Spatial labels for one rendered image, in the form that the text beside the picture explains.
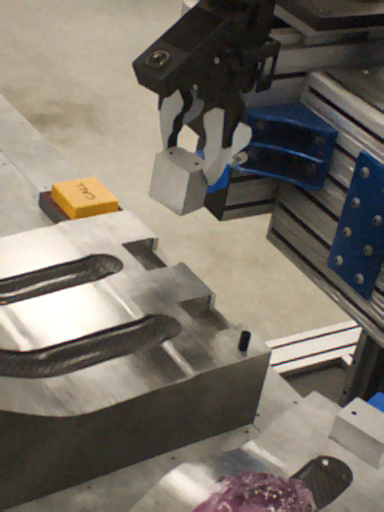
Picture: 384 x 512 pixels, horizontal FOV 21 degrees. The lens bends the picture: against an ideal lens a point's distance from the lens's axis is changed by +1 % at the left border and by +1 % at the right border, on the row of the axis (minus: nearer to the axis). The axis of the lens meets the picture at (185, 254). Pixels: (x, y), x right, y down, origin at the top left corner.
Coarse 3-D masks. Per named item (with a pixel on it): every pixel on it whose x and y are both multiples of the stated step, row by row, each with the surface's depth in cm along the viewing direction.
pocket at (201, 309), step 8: (200, 296) 102; (208, 296) 103; (184, 304) 102; (192, 304) 102; (200, 304) 103; (208, 304) 103; (192, 312) 103; (200, 312) 104; (208, 312) 104; (216, 312) 103; (200, 320) 104; (208, 320) 104; (216, 320) 103; (224, 320) 102; (208, 328) 103; (216, 328) 103; (224, 328) 102
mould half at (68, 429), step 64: (0, 256) 103; (64, 256) 105; (128, 256) 106; (0, 320) 95; (64, 320) 96; (128, 320) 98; (192, 320) 99; (0, 384) 85; (64, 384) 89; (128, 384) 90; (192, 384) 93; (256, 384) 98; (0, 448) 83; (64, 448) 88; (128, 448) 93
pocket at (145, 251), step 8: (136, 240) 109; (144, 240) 109; (152, 240) 110; (128, 248) 109; (136, 248) 109; (144, 248) 110; (152, 248) 110; (136, 256) 110; (144, 256) 111; (152, 256) 111; (160, 256) 110; (144, 264) 110; (152, 264) 110; (160, 264) 110; (168, 264) 109
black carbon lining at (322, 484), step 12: (324, 456) 91; (300, 468) 90; (312, 468) 90; (324, 468) 91; (336, 468) 91; (348, 468) 91; (300, 480) 89; (312, 480) 89; (324, 480) 90; (336, 480) 90; (348, 480) 90; (312, 492) 88; (324, 492) 89; (336, 492) 89; (324, 504) 87
